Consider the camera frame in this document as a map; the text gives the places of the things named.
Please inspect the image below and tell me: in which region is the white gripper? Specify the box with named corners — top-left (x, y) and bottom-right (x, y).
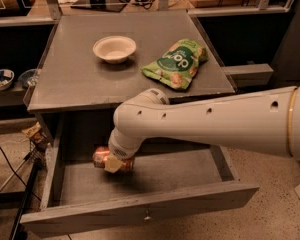
top-left (105, 129), bottom-right (144, 173)

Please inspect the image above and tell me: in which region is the red coke can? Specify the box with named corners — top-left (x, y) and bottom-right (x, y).
top-left (93, 146), bottom-right (134, 173)

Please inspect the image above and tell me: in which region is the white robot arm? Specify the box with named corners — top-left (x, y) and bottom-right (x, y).
top-left (108, 86), bottom-right (300, 161)

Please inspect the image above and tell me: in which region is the grey open top drawer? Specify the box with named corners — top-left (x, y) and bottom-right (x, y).
top-left (20, 115), bottom-right (260, 239)

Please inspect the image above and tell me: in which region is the metal drawer knob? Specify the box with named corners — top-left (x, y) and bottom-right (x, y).
top-left (144, 210), bottom-right (152, 222)

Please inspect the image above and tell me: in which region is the brown snack bag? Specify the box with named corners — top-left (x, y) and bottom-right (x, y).
top-left (22, 123), bottom-right (48, 152)

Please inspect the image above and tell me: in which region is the grey cabinet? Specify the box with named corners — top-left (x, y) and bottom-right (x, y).
top-left (28, 11), bottom-right (234, 140)

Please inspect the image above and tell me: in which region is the black tripod stand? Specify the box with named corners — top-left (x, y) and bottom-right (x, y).
top-left (0, 150), bottom-right (46, 240)

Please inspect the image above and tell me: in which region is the white paper bowl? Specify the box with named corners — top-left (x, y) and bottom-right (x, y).
top-left (93, 36), bottom-right (136, 64)

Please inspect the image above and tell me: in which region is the green chip bag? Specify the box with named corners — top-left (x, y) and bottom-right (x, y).
top-left (141, 39), bottom-right (208, 90)

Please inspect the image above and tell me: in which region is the dark grey bowl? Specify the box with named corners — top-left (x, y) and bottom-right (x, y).
top-left (18, 69), bottom-right (40, 88)

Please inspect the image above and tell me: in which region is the blue white bowl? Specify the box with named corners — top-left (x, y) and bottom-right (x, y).
top-left (0, 69), bottom-right (15, 91)

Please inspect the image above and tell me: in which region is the black monitor base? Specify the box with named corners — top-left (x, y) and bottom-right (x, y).
top-left (71, 0), bottom-right (126, 13)

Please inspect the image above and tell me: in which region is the grey side shelf beam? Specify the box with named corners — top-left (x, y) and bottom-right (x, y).
top-left (223, 64), bottom-right (273, 88)

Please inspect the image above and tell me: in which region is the black floor cable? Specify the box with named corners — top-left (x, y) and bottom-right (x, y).
top-left (0, 134), bottom-right (42, 202)

